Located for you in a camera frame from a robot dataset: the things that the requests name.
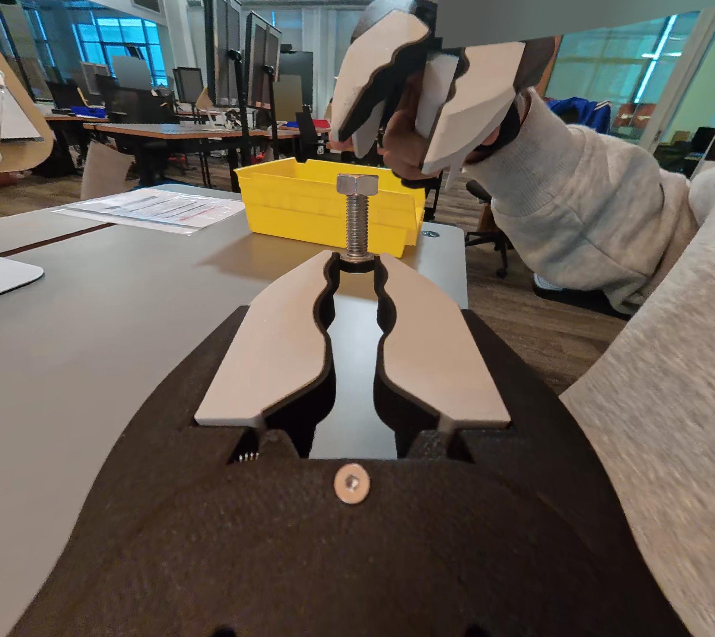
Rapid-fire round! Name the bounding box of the instruction sheet on wooden board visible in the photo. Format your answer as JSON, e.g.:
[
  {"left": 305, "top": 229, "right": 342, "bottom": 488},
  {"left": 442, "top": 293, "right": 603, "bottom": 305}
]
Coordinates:
[{"left": 0, "top": 53, "right": 55, "bottom": 174}]

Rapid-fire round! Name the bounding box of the small black monitor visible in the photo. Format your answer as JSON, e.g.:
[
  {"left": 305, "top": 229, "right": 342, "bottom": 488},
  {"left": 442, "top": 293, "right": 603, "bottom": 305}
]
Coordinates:
[{"left": 172, "top": 67, "right": 205, "bottom": 102}]

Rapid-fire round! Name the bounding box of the white cardboard sheet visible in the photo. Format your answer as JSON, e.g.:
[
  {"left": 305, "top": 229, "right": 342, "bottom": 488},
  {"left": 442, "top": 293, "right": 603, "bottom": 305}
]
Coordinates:
[{"left": 81, "top": 142, "right": 137, "bottom": 200}]

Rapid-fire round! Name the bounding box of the person's right forearm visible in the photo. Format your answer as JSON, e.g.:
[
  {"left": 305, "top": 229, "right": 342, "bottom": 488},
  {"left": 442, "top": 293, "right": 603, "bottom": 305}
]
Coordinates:
[{"left": 464, "top": 89, "right": 699, "bottom": 314}]

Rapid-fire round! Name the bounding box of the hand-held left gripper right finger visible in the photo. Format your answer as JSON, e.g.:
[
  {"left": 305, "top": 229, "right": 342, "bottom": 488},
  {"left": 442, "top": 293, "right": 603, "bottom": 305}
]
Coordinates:
[{"left": 375, "top": 251, "right": 514, "bottom": 458}]

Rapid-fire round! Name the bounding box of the wooden-top office table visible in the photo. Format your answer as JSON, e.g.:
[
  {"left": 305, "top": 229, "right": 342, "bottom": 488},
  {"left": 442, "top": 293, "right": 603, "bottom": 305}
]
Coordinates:
[{"left": 84, "top": 122, "right": 302, "bottom": 191}]

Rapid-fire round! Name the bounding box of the dark monitor screen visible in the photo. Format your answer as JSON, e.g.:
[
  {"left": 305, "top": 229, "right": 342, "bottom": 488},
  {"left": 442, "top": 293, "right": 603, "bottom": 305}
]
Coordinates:
[{"left": 278, "top": 51, "right": 315, "bottom": 110}]

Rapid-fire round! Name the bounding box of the grey desk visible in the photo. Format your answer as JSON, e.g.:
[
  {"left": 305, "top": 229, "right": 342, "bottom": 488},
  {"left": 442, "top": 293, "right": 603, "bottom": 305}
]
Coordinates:
[{"left": 0, "top": 183, "right": 469, "bottom": 637}]

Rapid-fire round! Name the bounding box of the white document stand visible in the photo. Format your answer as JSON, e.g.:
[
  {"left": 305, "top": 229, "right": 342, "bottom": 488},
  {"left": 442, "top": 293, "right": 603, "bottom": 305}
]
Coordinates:
[{"left": 0, "top": 257, "right": 44, "bottom": 296}]

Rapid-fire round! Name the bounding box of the person's right hand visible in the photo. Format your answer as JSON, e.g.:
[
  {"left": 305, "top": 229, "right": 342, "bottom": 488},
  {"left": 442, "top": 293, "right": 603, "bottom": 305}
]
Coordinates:
[{"left": 381, "top": 73, "right": 432, "bottom": 181}]

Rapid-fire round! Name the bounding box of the blue jacket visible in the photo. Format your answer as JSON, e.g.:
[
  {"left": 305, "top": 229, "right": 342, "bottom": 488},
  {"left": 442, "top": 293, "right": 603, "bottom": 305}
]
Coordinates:
[{"left": 546, "top": 96, "right": 612, "bottom": 135}]

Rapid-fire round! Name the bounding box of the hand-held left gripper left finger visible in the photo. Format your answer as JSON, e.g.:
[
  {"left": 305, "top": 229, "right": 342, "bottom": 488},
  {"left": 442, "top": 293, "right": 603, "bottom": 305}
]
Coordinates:
[{"left": 194, "top": 250, "right": 340, "bottom": 458}]

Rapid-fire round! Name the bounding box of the yellow plastic bin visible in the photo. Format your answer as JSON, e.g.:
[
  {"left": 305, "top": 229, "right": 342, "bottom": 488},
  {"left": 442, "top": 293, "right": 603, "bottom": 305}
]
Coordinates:
[{"left": 233, "top": 156, "right": 425, "bottom": 258}]

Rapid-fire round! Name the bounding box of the black mesh office chair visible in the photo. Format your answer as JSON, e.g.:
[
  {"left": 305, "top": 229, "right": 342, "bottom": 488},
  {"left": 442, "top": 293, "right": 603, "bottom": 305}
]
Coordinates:
[{"left": 532, "top": 273, "right": 632, "bottom": 320}]

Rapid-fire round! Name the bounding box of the steel hex bolt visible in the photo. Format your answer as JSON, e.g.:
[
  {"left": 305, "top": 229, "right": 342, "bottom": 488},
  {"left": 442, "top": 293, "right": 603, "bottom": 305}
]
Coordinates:
[{"left": 336, "top": 173, "right": 380, "bottom": 259}]

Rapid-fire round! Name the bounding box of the laminated paper sheet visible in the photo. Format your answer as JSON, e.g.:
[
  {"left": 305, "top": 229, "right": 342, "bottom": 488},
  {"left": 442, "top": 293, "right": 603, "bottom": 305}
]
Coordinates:
[{"left": 51, "top": 187, "right": 247, "bottom": 235}]

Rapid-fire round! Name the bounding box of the person's grey sweater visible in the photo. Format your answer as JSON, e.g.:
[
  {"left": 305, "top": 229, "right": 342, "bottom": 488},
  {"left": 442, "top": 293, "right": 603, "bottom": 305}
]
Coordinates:
[{"left": 559, "top": 184, "right": 715, "bottom": 637}]

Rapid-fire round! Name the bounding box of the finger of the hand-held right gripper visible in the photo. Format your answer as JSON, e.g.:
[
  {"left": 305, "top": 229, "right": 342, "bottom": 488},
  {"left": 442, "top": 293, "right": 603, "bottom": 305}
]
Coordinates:
[
  {"left": 328, "top": 10, "right": 432, "bottom": 160},
  {"left": 419, "top": 41, "right": 527, "bottom": 175}
]

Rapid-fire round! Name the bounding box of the black monitor on stand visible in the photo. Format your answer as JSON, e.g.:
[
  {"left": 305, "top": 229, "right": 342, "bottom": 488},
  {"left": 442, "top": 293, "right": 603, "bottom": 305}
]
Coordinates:
[
  {"left": 244, "top": 11, "right": 283, "bottom": 111},
  {"left": 201, "top": 0, "right": 244, "bottom": 110}
]

